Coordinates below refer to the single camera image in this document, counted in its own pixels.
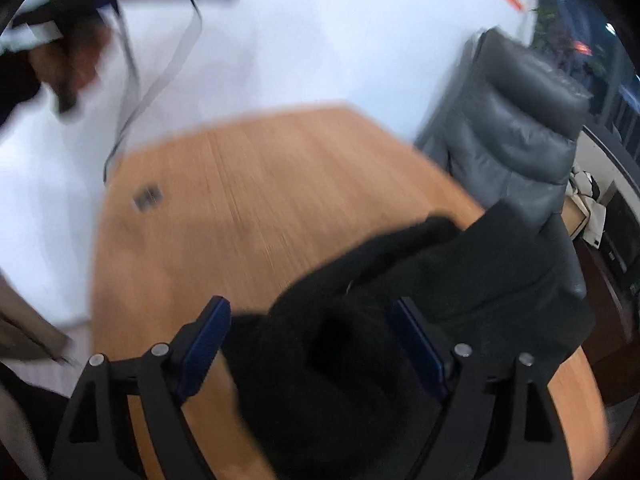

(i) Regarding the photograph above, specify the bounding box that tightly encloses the black fleece jacket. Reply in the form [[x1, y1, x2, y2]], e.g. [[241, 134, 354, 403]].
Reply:
[[222, 199, 596, 480]]

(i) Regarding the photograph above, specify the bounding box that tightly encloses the person's left hand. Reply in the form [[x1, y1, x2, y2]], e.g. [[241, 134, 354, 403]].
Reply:
[[29, 25, 113, 113]]

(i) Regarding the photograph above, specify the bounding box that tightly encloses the green potted plant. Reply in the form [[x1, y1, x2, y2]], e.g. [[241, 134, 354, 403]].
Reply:
[[530, 2, 576, 68]]

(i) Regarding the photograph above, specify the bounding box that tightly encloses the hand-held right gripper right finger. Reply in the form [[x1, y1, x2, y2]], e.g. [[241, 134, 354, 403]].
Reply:
[[392, 298, 573, 480]]

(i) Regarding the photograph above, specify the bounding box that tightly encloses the grey leather office chair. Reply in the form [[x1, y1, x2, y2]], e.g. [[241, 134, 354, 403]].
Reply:
[[415, 27, 593, 301]]

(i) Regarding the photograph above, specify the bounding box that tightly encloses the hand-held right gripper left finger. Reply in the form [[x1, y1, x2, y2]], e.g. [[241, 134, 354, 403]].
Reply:
[[47, 296, 232, 480]]

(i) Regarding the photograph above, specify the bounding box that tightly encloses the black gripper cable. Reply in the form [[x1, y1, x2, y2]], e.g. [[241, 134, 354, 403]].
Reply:
[[102, 0, 205, 183]]

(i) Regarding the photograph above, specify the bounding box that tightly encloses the dark window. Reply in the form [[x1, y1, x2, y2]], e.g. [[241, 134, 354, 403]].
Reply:
[[537, 0, 640, 151]]

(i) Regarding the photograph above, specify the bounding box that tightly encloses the black microwave oven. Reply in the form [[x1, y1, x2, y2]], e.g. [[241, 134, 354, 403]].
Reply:
[[602, 190, 640, 273]]

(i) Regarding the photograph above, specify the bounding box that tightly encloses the light wooden cabinet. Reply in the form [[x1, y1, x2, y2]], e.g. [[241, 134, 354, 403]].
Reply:
[[562, 195, 586, 236]]

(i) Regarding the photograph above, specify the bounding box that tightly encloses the beige fabric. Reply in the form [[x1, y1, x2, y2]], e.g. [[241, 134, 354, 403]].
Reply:
[[0, 270, 76, 366]]

